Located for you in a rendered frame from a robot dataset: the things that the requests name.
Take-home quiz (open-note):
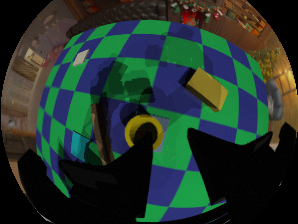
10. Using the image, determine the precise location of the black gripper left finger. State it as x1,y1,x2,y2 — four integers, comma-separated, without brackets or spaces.
59,132,153,217

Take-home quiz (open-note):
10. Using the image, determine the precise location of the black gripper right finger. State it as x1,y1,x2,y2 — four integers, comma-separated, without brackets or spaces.
186,128,273,206

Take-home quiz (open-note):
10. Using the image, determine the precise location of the yellow flat block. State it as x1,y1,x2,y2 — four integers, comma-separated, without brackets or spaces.
185,68,229,112

